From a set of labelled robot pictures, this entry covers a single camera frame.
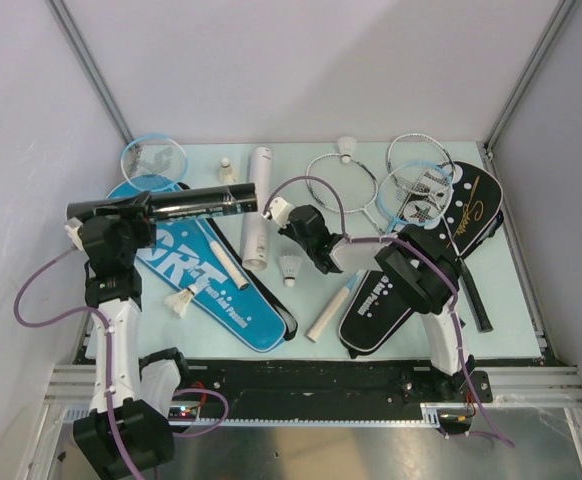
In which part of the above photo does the black shuttlecock tube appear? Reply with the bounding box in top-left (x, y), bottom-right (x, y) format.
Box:
top-left (66, 183), bottom-right (257, 222)

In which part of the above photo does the shuttlecock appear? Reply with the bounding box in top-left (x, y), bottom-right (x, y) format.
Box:
top-left (218, 157), bottom-right (237, 185)
top-left (337, 135), bottom-right (357, 164)
top-left (164, 284), bottom-right (199, 318)
top-left (279, 255), bottom-right (302, 288)

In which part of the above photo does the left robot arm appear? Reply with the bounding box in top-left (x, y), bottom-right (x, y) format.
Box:
top-left (66, 192), bottom-right (193, 479)

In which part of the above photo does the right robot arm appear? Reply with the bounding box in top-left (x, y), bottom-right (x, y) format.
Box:
top-left (277, 205), bottom-right (478, 401)

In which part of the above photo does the light green table mat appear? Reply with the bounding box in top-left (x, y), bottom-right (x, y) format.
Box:
top-left (79, 141), bottom-right (541, 361)

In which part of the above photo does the light blue racket left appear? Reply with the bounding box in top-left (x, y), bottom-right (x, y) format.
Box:
top-left (110, 133), bottom-right (250, 291)

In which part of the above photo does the light blue racket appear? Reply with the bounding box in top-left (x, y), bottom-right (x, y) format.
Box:
top-left (304, 159), bottom-right (455, 344)
top-left (110, 133), bottom-right (250, 291)

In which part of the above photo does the white shuttlecock tube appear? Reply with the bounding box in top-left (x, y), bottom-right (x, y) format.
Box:
top-left (241, 146), bottom-right (273, 271)

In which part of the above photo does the white racket centre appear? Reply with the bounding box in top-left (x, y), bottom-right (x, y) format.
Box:
top-left (305, 153), bottom-right (382, 232)

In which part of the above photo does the white racket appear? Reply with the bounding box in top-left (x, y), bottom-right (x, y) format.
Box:
top-left (305, 153), bottom-right (382, 232)
top-left (386, 133), bottom-right (493, 333)

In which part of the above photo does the blue racket cover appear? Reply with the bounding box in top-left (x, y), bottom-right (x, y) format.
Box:
top-left (105, 180), bottom-right (299, 354)

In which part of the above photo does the light blue racket right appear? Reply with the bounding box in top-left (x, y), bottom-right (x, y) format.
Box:
top-left (304, 159), bottom-right (455, 344)

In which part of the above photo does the black racket cover front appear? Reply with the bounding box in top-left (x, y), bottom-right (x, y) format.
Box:
top-left (338, 224), bottom-right (452, 359)

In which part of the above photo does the white racket right rear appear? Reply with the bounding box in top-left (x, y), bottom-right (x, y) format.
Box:
top-left (386, 133), bottom-right (493, 333)

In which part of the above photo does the black racket cover gold script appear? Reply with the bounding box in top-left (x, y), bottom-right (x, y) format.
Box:
top-left (444, 160), bottom-right (504, 259)

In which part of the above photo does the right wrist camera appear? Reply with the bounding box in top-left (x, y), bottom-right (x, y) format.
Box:
top-left (263, 196), bottom-right (295, 228)

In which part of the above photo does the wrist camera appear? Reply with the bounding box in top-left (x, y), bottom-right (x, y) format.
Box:
top-left (263, 196), bottom-right (295, 228)
top-left (64, 217), bottom-right (84, 252)

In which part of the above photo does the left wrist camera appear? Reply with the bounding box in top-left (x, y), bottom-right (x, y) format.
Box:
top-left (64, 217), bottom-right (84, 252)

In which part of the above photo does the left aluminium frame post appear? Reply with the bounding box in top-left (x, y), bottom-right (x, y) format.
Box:
top-left (46, 0), bottom-right (134, 144)

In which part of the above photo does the aluminium frame post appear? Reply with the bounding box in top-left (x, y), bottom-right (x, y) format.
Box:
top-left (483, 0), bottom-right (581, 154)
top-left (46, 0), bottom-right (134, 144)

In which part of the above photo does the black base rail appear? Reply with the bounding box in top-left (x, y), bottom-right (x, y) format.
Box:
top-left (166, 360), bottom-right (493, 431)

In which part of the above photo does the right aluminium frame post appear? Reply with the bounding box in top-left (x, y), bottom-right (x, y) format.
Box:
top-left (483, 0), bottom-right (581, 154)

